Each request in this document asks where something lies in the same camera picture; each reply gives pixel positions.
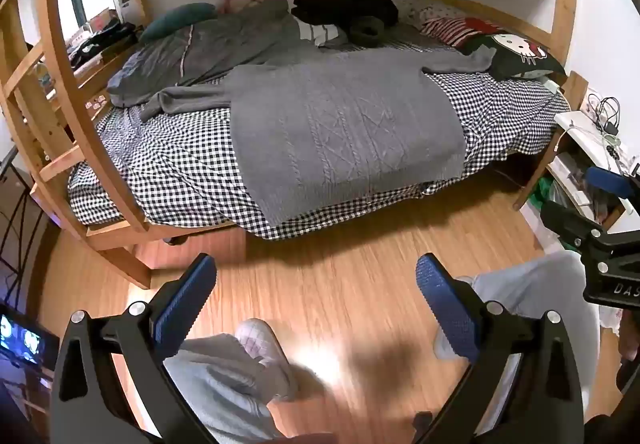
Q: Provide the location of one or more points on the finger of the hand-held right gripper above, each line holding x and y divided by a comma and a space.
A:
570, 220
607, 180

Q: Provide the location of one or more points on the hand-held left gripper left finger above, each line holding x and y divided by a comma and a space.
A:
184, 306

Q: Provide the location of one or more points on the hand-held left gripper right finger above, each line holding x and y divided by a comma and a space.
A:
447, 306

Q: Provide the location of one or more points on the person's right hand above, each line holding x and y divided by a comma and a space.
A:
629, 339

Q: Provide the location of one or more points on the green bag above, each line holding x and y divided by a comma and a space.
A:
542, 194

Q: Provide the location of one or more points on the white bedside table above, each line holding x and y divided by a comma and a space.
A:
585, 144

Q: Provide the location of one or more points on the person's right leg grey pants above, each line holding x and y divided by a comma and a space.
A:
540, 284

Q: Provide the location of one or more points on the white left slipper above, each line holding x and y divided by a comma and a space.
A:
265, 354

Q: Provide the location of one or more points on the black white checkered bed sheet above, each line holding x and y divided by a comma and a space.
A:
165, 164

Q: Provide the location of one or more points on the black cartoon cat pillow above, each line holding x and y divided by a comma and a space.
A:
515, 55

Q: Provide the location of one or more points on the computer case with blue fans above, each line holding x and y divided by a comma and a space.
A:
27, 336

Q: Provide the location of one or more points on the red striped pillow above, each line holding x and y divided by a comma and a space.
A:
455, 30

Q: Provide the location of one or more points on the floral pillow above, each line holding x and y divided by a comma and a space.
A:
425, 9

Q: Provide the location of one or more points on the grey duvet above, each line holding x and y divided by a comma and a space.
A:
220, 44

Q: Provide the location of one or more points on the cluttered wooden desk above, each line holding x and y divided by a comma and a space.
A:
95, 41

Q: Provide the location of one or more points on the teal pillow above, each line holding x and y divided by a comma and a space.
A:
175, 19

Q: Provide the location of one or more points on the grey white striped cloth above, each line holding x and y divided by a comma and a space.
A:
317, 31

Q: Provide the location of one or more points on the black clothing pile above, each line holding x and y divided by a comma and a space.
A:
345, 10

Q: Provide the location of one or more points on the wooden bunk bed frame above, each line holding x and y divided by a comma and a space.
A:
50, 89

